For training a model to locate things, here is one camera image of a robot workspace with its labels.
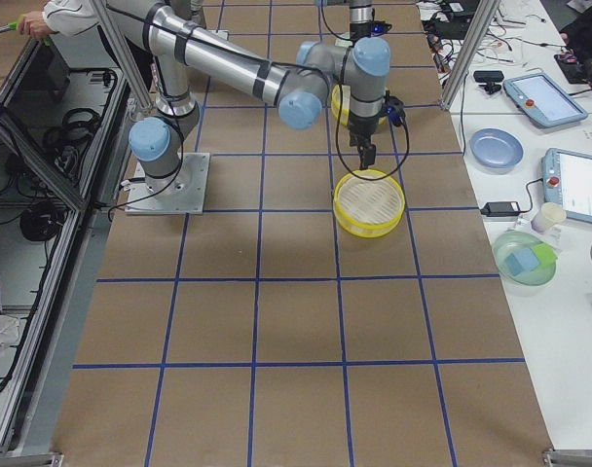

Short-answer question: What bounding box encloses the metal pole green grip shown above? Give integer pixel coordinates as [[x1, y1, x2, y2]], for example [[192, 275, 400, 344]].
[[0, 15, 51, 47]]

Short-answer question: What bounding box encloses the person's hand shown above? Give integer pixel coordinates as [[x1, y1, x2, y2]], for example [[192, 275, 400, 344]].
[[17, 11, 53, 40]]

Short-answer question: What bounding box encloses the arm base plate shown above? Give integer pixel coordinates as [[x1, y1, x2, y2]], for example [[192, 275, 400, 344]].
[[124, 153, 210, 215]]

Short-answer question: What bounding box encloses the paper cup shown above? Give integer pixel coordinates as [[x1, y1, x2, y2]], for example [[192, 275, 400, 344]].
[[531, 202, 567, 234]]

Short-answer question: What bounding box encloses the yellow steamer basket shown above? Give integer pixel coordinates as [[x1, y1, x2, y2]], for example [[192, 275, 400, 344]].
[[331, 85, 389, 134], [333, 169, 406, 238]]

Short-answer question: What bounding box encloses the black webcam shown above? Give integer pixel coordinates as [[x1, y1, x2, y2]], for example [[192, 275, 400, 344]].
[[473, 70, 504, 95]]

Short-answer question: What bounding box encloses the black power adapter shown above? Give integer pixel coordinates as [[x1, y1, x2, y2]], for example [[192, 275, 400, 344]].
[[480, 201, 522, 218]]

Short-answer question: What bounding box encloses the green bowl with sponges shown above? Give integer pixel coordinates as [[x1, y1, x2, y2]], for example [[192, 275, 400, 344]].
[[492, 230, 557, 296]]

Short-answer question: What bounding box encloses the blue plate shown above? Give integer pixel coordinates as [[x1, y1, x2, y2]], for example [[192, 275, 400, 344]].
[[469, 128, 524, 174]]

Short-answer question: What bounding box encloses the teach pendant outer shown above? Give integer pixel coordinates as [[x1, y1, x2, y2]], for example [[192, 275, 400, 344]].
[[541, 148, 592, 224]]

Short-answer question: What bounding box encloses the aluminium frame post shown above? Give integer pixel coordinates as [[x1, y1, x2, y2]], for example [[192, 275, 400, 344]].
[[440, 0, 500, 111]]

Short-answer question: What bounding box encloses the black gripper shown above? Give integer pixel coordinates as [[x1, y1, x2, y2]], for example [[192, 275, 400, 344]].
[[347, 90, 404, 170]]

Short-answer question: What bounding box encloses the person in white jacket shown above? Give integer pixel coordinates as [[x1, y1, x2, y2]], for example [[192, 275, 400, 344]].
[[41, 1, 164, 39]]

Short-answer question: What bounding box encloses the teach pendant near frame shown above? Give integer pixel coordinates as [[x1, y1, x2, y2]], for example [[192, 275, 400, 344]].
[[502, 73, 588, 128]]

